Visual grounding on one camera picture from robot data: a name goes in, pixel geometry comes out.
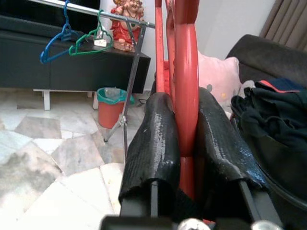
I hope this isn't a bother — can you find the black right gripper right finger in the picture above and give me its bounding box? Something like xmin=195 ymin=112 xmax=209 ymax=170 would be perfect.
xmin=196 ymin=87 xmax=283 ymax=226

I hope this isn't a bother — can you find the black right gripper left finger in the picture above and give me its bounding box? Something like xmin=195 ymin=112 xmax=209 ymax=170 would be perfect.
xmin=119 ymin=92 xmax=181 ymax=218

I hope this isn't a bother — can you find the red plastic hanger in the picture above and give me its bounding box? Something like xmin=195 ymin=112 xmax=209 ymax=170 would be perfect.
xmin=153 ymin=0 xmax=207 ymax=204

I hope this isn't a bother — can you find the green plastic hanger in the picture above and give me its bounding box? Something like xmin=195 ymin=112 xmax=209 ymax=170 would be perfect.
xmin=69 ymin=9 xmax=113 ymax=56

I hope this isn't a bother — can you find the blue plastic hanger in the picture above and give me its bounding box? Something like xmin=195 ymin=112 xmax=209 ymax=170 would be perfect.
xmin=40 ymin=0 xmax=81 ymax=64

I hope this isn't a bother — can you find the red bucket green liner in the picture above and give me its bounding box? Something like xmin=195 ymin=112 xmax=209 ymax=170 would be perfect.
xmin=96 ymin=87 xmax=136 ymax=130

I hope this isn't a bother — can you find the dark green garment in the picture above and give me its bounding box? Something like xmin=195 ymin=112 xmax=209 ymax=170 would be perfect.
xmin=231 ymin=87 xmax=307 ymax=154

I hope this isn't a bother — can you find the black laundry basket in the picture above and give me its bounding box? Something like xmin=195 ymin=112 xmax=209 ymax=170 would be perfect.
xmin=239 ymin=129 xmax=307 ymax=230

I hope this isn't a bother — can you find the pink Hello Kitty pillow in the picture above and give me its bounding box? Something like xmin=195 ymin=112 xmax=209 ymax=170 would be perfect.
xmin=197 ymin=51 xmax=242 ymax=113

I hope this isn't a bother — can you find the navy garment orange trim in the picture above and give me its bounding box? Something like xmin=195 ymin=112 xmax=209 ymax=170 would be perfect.
xmin=254 ymin=77 xmax=303 ymax=94

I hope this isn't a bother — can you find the dark grey sofa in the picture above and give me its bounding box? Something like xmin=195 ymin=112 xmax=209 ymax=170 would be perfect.
xmin=225 ymin=34 xmax=307 ymax=96

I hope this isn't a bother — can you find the black TV cabinet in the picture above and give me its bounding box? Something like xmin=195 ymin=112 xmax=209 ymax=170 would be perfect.
xmin=0 ymin=30 xmax=151 ymax=111

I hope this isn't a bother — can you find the white tissue box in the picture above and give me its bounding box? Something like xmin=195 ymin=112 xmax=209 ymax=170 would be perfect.
xmin=93 ymin=30 xmax=108 ymax=48

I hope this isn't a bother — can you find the red laughing Buddha statue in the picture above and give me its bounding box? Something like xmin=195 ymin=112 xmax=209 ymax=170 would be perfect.
xmin=110 ymin=0 xmax=146 ymax=52

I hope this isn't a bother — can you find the silver metal clothes rack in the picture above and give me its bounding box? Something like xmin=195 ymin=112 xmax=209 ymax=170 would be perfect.
xmin=28 ymin=0 xmax=156 ymax=166

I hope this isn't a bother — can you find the beige curtain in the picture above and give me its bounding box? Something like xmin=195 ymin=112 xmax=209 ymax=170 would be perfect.
xmin=259 ymin=0 xmax=307 ymax=51

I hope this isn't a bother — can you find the black soundbar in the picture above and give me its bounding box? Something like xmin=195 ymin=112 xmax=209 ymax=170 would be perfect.
xmin=0 ymin=14 xmax=81 ymax=39

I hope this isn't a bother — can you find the black floor cable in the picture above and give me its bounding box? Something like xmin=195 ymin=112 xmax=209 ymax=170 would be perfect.
xmin=136 ymin=95 xmax=151 ymax=107

